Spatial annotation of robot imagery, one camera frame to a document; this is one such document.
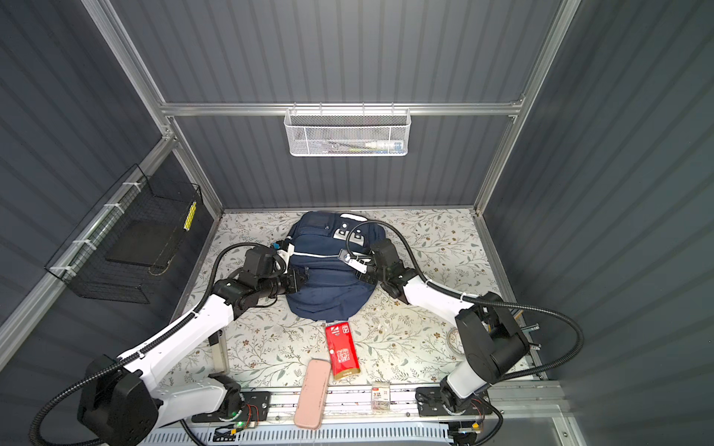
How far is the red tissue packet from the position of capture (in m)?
0.80

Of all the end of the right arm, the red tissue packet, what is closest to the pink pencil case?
the red tissue packet

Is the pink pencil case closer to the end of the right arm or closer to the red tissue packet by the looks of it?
the red tissue packet
